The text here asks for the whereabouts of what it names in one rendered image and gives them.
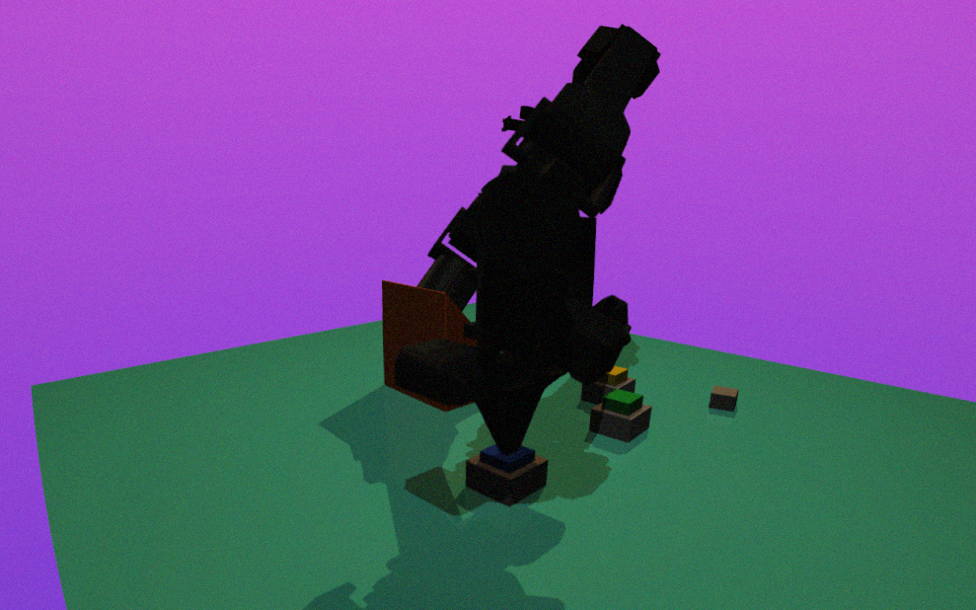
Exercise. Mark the green button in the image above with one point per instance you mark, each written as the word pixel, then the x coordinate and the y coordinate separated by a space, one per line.
pixel 621 415

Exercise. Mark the blue button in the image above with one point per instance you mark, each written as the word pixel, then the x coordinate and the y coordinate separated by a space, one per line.
pixel 506 478

